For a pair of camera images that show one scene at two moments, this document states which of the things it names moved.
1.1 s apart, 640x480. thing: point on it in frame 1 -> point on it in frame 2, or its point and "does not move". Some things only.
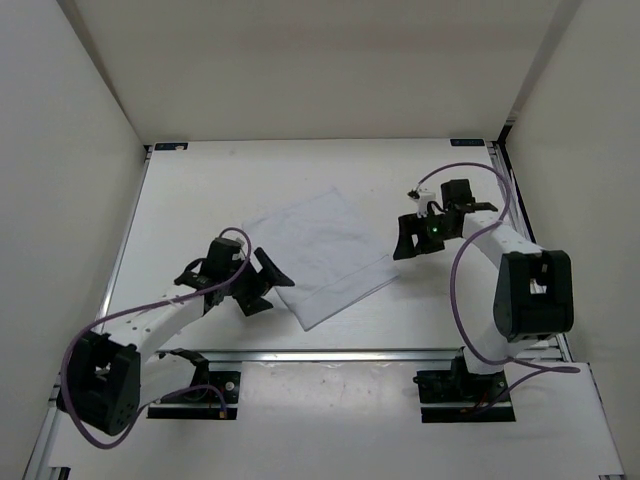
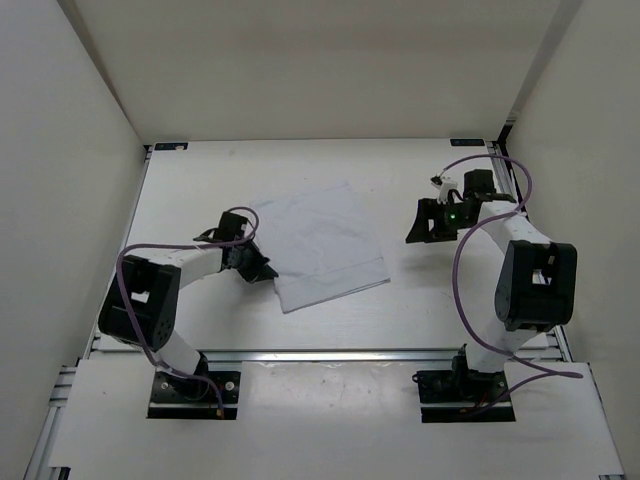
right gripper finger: (429, 246) -> (439, 236)
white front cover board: (356, 419) does not move
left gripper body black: (248, 283) -> (245, 259)
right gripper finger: (408, 226) -> (430, 209)
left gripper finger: (252, 304) -> (260, 275)
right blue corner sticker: (467, 141) does not move
